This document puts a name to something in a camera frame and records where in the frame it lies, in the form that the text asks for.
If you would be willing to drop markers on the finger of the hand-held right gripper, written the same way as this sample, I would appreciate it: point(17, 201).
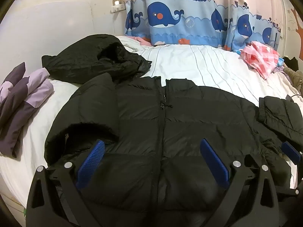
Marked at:
point(291, 152)
point(296, 191)

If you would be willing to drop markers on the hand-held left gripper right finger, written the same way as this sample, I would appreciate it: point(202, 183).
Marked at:
point(214, 163)

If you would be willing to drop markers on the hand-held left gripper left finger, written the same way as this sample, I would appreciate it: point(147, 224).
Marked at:
point(91, 160)

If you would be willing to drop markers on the black puffer jacket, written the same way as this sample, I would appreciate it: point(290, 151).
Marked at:
point(142, 123)

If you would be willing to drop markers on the dark clothes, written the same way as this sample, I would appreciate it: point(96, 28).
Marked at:
point(290, 62)

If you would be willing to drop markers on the black charger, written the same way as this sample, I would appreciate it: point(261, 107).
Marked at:
point(289, 98)

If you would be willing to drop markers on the olive coat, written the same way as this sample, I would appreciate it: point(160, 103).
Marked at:
point(296, 78)

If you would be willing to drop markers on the purple and lavender jacket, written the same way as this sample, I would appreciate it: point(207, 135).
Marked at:
point(21, 104)

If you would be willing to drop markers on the white striped bed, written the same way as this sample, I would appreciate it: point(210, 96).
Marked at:
point(201, 71)

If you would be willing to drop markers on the black hooded coat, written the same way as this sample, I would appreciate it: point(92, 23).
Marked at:
point(78, 61)

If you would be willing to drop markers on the pink checked cloth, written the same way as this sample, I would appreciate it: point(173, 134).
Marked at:
point(258, 56)

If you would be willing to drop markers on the white pillow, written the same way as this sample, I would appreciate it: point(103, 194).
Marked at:
point(127, 43)

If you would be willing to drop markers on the whale print curtain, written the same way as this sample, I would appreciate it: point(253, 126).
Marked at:
point(189, 28)

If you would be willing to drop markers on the brown tree wall sticker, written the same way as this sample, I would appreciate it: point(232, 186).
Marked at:
point(296, 21)

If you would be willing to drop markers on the white wall socket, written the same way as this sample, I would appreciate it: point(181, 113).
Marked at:
point(117, 8)

